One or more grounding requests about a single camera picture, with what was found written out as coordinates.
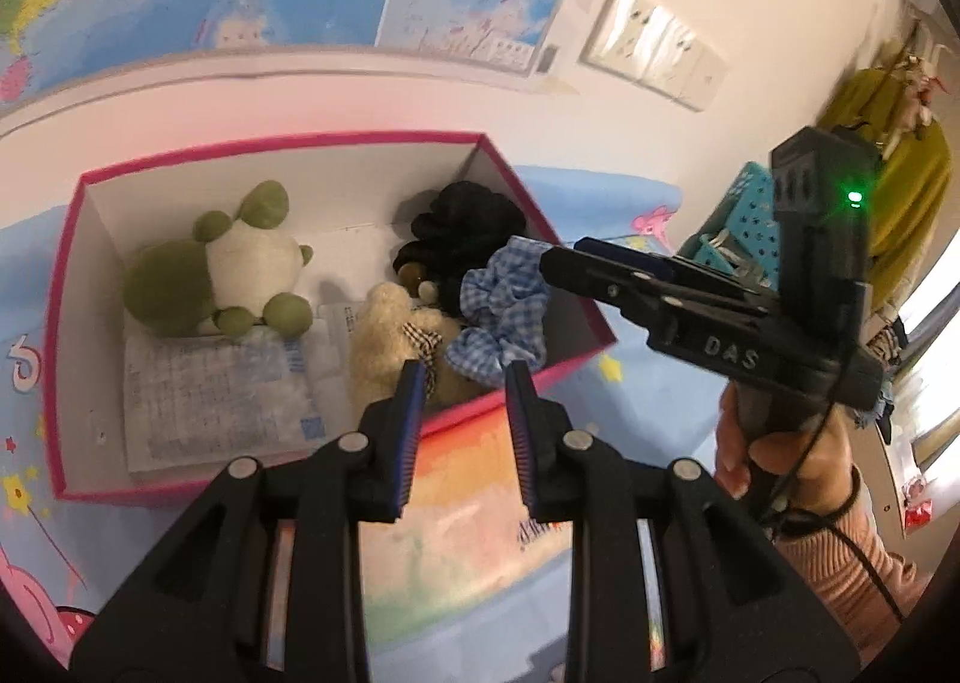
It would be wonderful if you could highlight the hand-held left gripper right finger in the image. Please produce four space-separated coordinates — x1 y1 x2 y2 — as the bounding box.
504 362 863 683

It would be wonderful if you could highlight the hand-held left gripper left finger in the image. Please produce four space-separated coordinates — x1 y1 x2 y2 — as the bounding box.
69 360 428 683

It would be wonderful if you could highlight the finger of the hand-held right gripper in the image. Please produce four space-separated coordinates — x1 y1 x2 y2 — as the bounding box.
540 246 773 348
576 237 779 309

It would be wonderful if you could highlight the beige teddy bear plush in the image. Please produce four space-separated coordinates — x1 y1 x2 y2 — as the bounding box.
349 282 485 403

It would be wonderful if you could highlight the pastel tissue pack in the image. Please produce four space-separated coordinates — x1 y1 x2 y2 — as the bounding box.
262 398 601 654

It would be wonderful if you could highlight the blue checkered scrunchie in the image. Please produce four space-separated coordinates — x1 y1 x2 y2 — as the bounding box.
444 237 552 380

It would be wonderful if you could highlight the black scrunchie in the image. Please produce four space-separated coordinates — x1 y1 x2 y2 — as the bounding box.
391 180 527 313

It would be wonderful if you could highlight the clear cotton pad packet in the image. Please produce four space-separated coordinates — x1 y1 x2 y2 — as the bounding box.
122 319 353 474

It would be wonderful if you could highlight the green frog plush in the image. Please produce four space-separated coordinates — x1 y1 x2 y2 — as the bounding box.
124 180 314 339

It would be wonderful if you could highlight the pink cardboard box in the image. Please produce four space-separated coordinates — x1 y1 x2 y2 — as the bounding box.
41 130 620 510

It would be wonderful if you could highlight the person's right forearm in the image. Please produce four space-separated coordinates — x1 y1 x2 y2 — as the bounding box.
772 495 935 669

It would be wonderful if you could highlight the person's right hand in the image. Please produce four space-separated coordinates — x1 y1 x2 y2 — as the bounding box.
712 383 861 516

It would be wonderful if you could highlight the teal perforated basket rack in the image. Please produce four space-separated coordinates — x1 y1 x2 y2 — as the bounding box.
679 162 785 287

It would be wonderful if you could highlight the yellow hanging garment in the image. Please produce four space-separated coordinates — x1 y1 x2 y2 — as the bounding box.
817 70 952 294

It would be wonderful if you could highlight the printed cartoon blanket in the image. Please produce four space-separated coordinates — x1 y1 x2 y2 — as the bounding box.
0 166 751 683

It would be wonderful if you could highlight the hanging plush toy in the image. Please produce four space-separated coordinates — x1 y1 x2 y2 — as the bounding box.
896 53 942 130

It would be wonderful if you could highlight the small red ornament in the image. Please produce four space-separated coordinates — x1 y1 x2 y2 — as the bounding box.
904 477 935 530

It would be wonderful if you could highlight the black cable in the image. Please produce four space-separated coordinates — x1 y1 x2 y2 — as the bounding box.
757 263 908 624

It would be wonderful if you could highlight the white wall socket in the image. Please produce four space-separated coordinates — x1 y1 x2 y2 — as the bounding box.
675 38 728 113
637 8 698 95
581 0 653 80

